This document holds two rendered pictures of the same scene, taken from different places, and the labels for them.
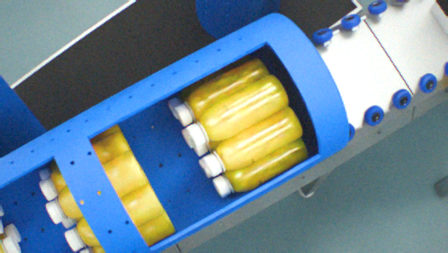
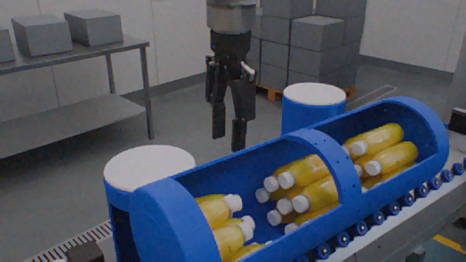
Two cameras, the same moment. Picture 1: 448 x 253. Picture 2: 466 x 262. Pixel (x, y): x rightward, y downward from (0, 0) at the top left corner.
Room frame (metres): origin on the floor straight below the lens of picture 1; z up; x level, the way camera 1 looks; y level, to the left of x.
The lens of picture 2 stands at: (-0.67, 0.47, 1.67)
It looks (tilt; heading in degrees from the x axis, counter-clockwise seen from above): 26 degrees down; 356
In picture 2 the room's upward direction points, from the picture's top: straight up
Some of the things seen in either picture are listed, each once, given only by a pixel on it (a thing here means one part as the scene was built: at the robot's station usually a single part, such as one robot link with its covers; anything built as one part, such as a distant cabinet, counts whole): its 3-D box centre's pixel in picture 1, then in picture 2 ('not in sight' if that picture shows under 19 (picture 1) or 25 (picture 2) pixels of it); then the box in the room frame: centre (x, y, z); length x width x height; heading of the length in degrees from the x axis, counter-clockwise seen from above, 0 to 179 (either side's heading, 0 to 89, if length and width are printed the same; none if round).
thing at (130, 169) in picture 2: not in sight; (150, 166); (0.42, 0.65, 1.03); 0.28 x 0.28 x 0.01
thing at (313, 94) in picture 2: not in sight; (314, 93); (1.04, -0.02, 1.03); 0.28 x 0.28 x 0.01
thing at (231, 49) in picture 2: not in sight; (229, 55); (0.06, 0.43, 1.47); 0.08 x 0.07 x 0.09; 33
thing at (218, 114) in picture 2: not in sight; (218, 122); (0.09, 0.45, 1.32); 0.03 x 0.01 x 0.07; 123
